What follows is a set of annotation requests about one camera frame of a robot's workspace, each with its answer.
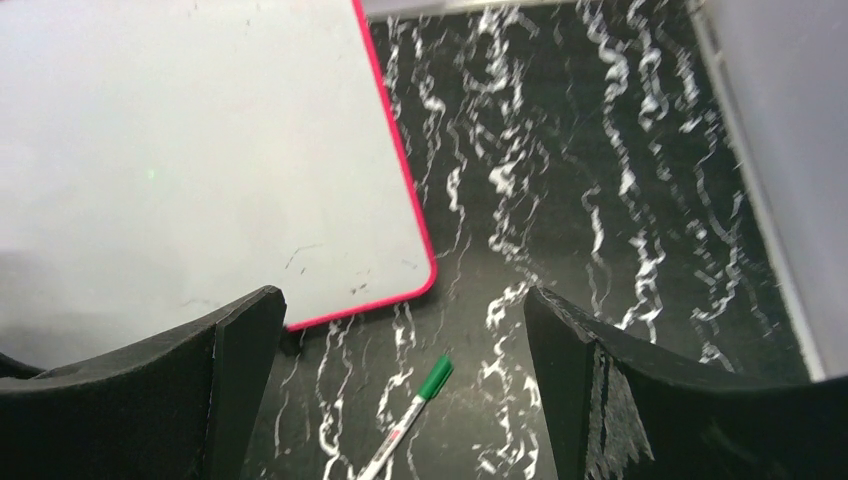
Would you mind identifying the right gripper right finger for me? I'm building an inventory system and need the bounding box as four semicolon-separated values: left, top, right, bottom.
523;287;847;479

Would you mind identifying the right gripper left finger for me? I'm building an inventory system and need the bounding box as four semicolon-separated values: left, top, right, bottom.
1;286;287;479

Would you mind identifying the green capped whiteboard marker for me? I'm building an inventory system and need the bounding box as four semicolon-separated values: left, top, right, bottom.
356;355;454;480

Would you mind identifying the pink framed whiteboard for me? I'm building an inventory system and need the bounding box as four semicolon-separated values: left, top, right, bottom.
1;1;437;368

